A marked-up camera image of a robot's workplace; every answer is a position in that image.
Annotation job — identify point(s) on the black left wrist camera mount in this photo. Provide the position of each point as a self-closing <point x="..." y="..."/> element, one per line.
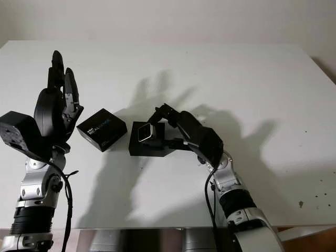
<point x="18" y="134"/>

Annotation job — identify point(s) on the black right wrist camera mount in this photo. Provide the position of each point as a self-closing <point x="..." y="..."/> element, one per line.
<point x="212" y="147"/>

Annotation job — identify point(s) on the black box with foam insert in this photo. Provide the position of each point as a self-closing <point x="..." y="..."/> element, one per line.
<point x="149" y="149"/>

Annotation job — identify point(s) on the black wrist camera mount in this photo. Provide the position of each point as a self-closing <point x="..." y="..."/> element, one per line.
<point x="18" y="134"/>
<point x="212" y="147"/>

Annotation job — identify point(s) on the black RealSense box lid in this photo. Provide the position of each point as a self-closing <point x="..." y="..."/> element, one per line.
<point x="102" y="130"/>

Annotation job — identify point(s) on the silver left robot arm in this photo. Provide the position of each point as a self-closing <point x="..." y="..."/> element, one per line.
<point x="31" y="189"/>

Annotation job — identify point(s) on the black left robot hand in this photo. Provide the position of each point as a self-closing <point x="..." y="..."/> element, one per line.
<point x="50" y="113"/>

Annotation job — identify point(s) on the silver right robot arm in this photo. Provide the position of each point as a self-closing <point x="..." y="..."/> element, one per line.
<point x="236" y="199"/>

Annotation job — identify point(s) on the small silver camera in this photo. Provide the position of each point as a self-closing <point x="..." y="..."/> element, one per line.
<point x="145" y="132"/>

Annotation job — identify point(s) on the grey robot leg cylinder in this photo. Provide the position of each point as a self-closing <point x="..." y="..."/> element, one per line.
<point x="199" y="241"/>
<point x="105" y="241"/>

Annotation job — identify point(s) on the white table frame bar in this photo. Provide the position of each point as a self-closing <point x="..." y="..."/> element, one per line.
<point x="307" y="233"/>

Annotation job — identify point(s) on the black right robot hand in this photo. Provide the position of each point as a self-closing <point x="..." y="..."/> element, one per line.
<point x="190" y="123"/>

